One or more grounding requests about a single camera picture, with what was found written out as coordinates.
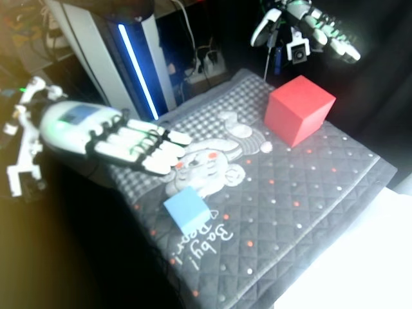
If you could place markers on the white power strip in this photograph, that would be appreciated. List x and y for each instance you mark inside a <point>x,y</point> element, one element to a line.
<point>209,64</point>

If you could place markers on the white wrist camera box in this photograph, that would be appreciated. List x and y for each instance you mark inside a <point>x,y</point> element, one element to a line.
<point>299,54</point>

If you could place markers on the blue cube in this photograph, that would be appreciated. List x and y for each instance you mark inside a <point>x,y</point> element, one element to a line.
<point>186,209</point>

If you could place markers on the grey quilt with bear print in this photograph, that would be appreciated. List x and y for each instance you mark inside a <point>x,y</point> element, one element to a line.
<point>273,209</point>

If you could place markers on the white tower with blue light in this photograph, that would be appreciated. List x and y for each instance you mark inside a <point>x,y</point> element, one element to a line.
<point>96,48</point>

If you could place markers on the red cube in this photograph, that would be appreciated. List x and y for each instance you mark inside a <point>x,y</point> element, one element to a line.
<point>299,106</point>

